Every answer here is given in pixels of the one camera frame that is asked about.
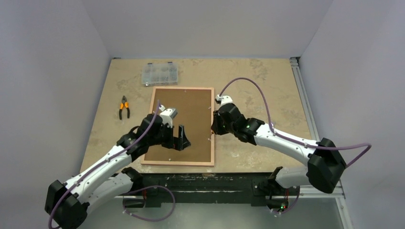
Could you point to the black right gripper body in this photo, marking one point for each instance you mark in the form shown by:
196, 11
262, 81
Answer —
218, 120

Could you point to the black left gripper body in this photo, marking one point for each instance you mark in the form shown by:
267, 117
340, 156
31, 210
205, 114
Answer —
165, 136

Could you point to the pink photo frame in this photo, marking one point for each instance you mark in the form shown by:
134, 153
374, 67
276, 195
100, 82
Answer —
195, 107

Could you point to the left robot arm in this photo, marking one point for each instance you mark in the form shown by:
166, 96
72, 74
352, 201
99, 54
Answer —
69, 203

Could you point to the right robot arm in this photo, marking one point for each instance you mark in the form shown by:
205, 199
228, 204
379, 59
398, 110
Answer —
322, 162

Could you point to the orange black pliers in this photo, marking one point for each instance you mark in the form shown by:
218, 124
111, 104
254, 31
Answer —
124, 104

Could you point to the clear plastic screw organizer box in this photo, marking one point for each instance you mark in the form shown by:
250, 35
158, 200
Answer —
159, 74

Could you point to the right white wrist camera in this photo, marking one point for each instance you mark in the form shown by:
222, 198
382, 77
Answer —
223, 99

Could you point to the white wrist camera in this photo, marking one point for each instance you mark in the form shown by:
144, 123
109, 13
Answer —
167, 115
223, 99

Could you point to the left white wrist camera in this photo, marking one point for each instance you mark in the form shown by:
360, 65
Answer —
167, 115

